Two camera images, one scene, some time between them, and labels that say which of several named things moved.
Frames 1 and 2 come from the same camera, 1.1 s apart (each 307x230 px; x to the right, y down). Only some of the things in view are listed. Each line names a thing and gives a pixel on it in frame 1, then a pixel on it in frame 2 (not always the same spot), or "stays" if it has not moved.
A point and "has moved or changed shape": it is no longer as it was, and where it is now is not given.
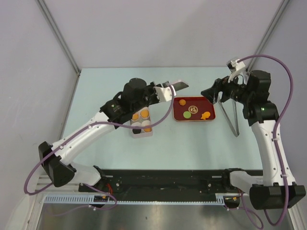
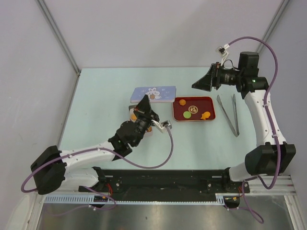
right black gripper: [219, 85] → [213, 78]
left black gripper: [150, 87] → [144, 107]
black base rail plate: [162, 182] stays
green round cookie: [187, 114] stays
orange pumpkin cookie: [182, 102] stays
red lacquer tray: [193, 109] stays
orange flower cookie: [135, 117] stays
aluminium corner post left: [44, 8] stays
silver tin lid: [180, 86] has moved or changed shape
